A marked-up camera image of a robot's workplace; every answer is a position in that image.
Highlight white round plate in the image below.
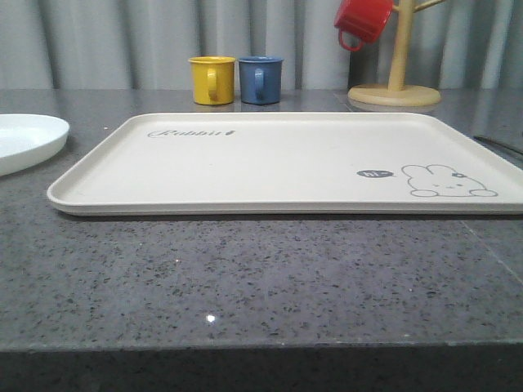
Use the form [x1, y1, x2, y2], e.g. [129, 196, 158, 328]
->
[1, 114, 69, 176]

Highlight blue enamel mug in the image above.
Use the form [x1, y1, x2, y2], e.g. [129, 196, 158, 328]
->
[239, 56, 284, 105]

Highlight wooden mug tree stand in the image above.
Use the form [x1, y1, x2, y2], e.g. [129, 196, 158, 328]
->
[348, 0, 444, 107]

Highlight cream rabbit serving tray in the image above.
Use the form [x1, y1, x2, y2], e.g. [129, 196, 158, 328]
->
[47, 112, 522, 216]

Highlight red enamel mug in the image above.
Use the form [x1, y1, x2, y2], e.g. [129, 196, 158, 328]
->
[334, 0, 394, 51]

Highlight yellow enamel mug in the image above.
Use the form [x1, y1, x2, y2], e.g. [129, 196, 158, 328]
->
[189, 56, 236, 105]

